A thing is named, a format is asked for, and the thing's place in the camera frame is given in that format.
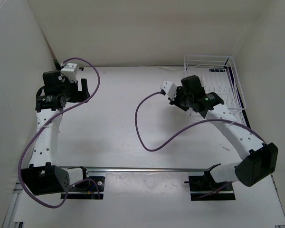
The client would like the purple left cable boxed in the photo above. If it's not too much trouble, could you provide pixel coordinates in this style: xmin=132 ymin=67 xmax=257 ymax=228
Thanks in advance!
xmin=18 ymin=57 xmax=101 ymax=209

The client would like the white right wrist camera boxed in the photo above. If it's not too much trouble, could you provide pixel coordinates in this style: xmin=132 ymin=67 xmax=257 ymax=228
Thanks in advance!
xmin=160 ymin=80 xmax=177 ymax=101

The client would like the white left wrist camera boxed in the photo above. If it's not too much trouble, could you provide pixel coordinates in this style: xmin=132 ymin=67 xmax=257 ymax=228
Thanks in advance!
xmin=60 ymin=63 xmax=79 ymax=83

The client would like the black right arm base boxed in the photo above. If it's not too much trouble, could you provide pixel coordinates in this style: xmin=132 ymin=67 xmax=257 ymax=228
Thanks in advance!
xmin=184 ymin=164 xmax=236 ymax=201

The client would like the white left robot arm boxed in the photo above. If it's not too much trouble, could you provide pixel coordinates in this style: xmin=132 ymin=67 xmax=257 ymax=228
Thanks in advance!
xmin=21 ymin=69 xmax=90 ymax=195

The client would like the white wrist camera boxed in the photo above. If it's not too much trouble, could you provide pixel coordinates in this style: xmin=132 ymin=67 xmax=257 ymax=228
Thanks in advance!
xmin=160 ymin=80 xmax=177 ymax=101
xmin=60 ymin=63 xmax=79 ymax=83

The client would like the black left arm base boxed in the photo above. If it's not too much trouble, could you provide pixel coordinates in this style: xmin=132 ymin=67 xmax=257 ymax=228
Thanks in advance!
xmin=65 ymin=166 xmax=105 ymax=200

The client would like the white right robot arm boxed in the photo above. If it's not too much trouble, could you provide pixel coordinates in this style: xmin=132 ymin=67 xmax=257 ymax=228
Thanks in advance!
xmin=161 ymin=75 xmax=278 ymax=190

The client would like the aluminium table rail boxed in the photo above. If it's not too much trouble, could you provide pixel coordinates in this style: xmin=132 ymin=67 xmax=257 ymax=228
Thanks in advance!
xmin=59 ymin=165 xmax=212 ymax=172

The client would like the white wire dish rack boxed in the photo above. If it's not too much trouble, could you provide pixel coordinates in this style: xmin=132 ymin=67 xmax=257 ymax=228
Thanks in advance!
xmin=184 ymin=54 xmax=247 ymax=124

